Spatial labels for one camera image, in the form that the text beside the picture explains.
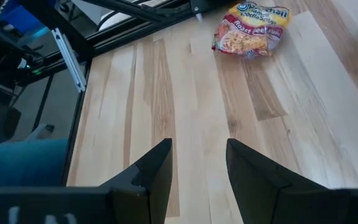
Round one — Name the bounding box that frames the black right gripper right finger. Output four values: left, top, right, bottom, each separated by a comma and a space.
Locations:
225, 138, 351, 224

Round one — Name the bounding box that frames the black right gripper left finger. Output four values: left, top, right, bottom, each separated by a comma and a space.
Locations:
99, 138, 173, 224

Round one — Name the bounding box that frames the red Maruchan ramen pack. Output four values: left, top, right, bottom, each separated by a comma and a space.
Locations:
211, 1, 292, 59

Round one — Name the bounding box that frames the person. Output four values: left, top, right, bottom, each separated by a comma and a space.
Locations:
0, 99, 70, 187

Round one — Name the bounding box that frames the silver aluminium bar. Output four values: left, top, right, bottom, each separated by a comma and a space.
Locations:
51, 27, 86, 93

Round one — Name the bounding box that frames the black equipment with green light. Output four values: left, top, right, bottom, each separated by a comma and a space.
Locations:
0, 18, 55, 94

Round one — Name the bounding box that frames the blue desk mat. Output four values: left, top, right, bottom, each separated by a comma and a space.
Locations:
0, 0, 55, 37

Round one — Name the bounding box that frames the black aluminium table frame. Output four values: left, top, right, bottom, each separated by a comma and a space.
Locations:
17, 0, 239, 187

